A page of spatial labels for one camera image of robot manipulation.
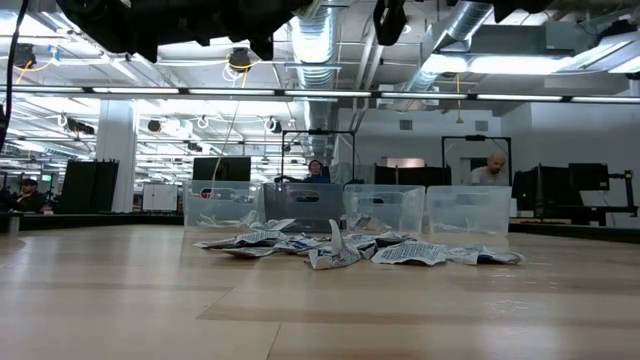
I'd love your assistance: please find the rectangular ceiling light panel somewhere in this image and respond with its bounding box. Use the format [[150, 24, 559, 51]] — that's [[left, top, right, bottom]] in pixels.
[[457, 29, 640, 77]]

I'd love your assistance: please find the black partition panel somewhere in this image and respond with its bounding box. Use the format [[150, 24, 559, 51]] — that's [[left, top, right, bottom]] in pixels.
[[373, 164, 451, 187], [58, 159, 120, 215]]

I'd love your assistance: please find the long linear ceiling light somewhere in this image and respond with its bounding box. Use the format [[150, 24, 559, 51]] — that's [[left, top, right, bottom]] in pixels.
[[0, 85, 640, 104]]

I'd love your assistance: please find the crumpled white packet blue print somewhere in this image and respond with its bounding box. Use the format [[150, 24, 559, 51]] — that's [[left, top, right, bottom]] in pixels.
[[308, 219, 361, 271]]

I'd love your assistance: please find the black gantry frame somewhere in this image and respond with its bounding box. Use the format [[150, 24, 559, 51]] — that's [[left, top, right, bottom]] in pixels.
[[441, 134, 513, 187], [280, 128, 357, 186]]

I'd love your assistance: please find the person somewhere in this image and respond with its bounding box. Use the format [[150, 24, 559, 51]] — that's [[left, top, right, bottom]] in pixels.
[[469, 152, 510, 186], [274, 158, 331, 184], [9, 178, 49, 214]]

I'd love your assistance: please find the clear plastic handled bin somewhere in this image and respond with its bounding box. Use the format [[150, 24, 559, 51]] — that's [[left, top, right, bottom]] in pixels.
[[182, 179, 265, 236], [342, 183, 426, 236], [425, 185, 514, 237]]

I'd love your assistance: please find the white packet blue mark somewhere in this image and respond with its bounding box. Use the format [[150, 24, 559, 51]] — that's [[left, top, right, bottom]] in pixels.
[[444, 244, 525, 266]]

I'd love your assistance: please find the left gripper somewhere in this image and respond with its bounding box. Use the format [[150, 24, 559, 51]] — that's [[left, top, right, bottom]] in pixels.
[[219, 0, 314, 62]]

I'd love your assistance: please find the white square pillar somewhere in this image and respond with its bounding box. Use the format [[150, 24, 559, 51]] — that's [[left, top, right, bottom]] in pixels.
[[95, 99, 138, 215]]

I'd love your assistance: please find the silver spiral ventilation duct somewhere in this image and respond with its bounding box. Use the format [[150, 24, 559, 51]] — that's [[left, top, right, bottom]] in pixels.
[[285, 4, 342, 169]]

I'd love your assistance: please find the grey plastic handled bin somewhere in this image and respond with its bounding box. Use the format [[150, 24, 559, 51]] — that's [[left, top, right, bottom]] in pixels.
[[262, 182, 346, 234]]

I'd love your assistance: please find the yellow hanging cable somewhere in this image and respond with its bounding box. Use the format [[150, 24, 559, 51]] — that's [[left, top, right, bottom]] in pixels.
[[209, 99, 239, 184]]

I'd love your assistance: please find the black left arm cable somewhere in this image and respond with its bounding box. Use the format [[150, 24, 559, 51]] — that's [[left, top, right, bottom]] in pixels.
[[0, 0, 29, 151]]

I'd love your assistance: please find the plain white packet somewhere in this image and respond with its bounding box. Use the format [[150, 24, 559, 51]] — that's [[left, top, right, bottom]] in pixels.
[[197, 213, 236, 229], [234, 209, 261, 229]]

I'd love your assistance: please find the black ceiling mounted device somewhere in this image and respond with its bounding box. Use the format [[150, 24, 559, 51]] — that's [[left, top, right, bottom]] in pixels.
[[8, 42, 38, 70], [228, 46, 253, 73]]

